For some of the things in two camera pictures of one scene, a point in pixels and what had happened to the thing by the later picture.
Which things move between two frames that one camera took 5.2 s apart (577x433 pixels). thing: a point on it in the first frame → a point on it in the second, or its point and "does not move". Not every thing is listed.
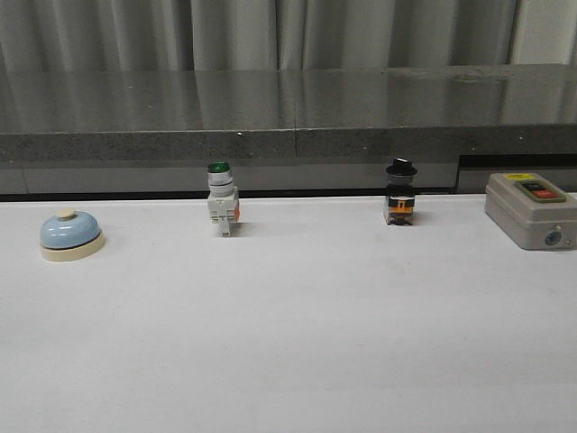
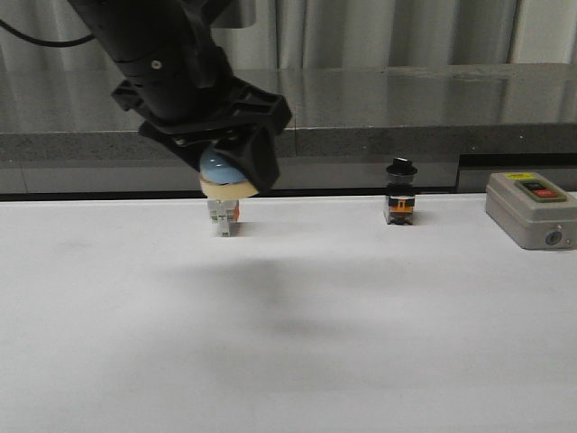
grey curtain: [146, 35] does not move
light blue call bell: [70, 234] → [220, 179]
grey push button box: [532, 211] does not move
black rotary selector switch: [400, 195] does not move
